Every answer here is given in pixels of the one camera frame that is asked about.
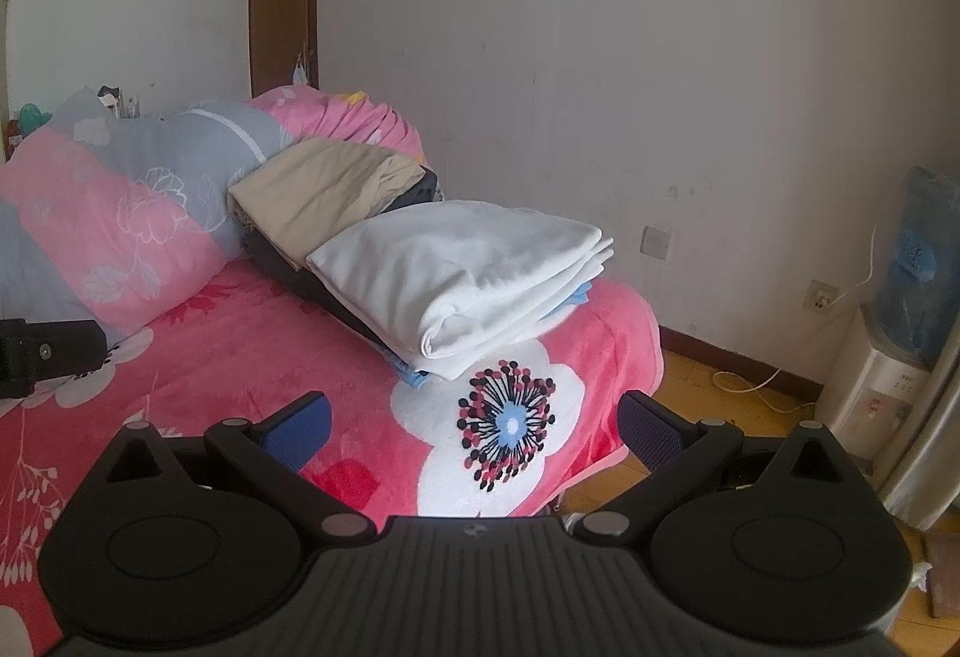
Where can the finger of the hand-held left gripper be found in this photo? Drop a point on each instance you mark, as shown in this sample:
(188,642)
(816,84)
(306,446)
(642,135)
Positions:
(52,349)

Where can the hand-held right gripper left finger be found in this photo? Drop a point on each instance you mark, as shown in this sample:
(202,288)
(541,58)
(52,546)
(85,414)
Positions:
(300,428)

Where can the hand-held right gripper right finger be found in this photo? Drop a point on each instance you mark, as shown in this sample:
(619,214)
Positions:
(645,432)

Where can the white garment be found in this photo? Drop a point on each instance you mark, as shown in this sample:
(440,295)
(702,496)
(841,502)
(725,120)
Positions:
(465,274)

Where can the pink floral bed blanket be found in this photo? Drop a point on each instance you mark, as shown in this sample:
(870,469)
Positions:
(247,342)

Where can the dark garment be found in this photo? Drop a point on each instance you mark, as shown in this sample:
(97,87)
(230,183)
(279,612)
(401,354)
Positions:
(322,293)

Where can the pink grey floral quilt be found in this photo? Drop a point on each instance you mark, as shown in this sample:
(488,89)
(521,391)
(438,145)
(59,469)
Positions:
(112,199)

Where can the white water dispenser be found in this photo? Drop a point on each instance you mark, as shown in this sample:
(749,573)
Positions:
(870,387)

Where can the teal bedside object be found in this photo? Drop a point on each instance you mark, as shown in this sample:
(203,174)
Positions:
(35,118)

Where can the beige garment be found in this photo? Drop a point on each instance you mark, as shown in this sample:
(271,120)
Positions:
(322,188)

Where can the blue water bottle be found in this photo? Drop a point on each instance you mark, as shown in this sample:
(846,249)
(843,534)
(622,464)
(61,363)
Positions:
(922,252)

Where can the hanging face mask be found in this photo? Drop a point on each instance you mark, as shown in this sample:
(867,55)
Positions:
(301,73)

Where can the beige wall switch plate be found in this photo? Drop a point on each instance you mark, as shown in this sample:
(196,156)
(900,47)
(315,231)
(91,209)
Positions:
(656,242)

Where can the wall power socket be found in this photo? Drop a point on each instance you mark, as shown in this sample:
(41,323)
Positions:
(822,295)

